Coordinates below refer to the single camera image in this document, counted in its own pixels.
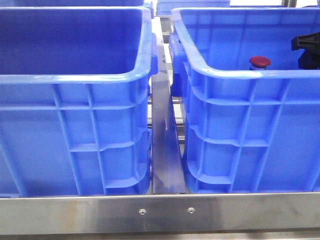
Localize blue plastic crate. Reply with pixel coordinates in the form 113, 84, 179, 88
171, 7, 320, 193
0, 6, 158, 198

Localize steel frame post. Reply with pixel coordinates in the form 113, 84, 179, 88
281, 0, 297, 8

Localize left blue plastic crate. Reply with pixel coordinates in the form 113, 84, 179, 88
0, 6, 158, 198

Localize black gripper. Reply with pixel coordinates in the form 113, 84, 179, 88
291, 32, 320, 70

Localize rear left blue crate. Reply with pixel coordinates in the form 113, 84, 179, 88
0, 0, 154, 19

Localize red mushroom push button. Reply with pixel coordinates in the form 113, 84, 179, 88
249, 55, 271, 71

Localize right blue plastic crate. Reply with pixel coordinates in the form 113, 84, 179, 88
171, 7, 320, 193

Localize steel front rail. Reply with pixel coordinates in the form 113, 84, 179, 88
0, 192, 320, 235

